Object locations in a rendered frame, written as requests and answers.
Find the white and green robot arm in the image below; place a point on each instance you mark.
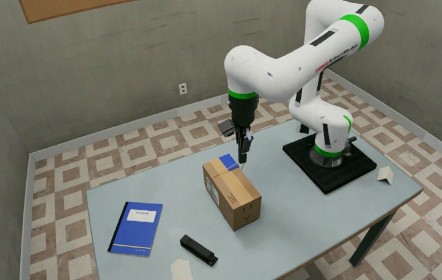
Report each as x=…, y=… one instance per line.
x=334, y=30

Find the blue flat panel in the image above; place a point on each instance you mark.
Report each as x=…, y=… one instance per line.
x=228, y=161

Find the blue notebook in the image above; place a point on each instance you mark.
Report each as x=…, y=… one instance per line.
x=136, y=229

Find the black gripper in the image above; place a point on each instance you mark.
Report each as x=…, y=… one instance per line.
x=243, y=138

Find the black stapler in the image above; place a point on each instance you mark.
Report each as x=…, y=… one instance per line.
x=198, y=250

